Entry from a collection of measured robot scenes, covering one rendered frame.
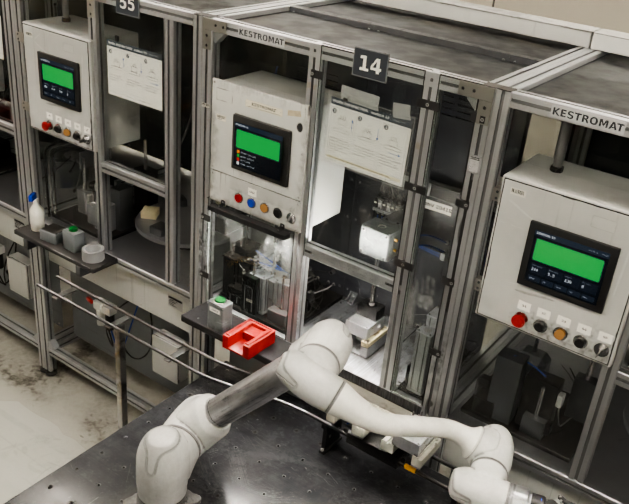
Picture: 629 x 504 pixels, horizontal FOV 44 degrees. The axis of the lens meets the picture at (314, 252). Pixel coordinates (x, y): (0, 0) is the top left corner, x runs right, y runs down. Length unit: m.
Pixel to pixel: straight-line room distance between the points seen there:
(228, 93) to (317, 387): 1.14
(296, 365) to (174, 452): 0.53
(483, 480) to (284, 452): 0.88
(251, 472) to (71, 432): 1.45
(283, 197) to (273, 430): 0.85
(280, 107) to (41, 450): 2.07
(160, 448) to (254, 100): 1.17
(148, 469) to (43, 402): 1.79
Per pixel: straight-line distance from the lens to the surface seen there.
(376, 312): 2.92
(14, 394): 4.30
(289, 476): 2.77
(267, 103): 2.68
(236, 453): 2.84
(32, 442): 4.00
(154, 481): 2.51
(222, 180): 2.91
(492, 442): 2.31
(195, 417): 2.57
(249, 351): 2.86
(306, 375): 2.13
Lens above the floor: 2.57
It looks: 27 degrees down
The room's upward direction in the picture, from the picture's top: 5 degrees clockwise
